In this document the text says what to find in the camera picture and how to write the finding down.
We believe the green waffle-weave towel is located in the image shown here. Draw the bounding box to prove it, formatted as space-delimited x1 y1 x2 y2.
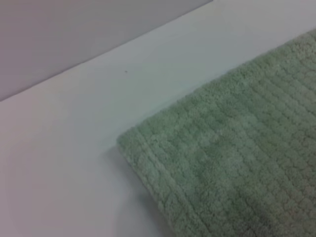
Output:
116 28 316 237

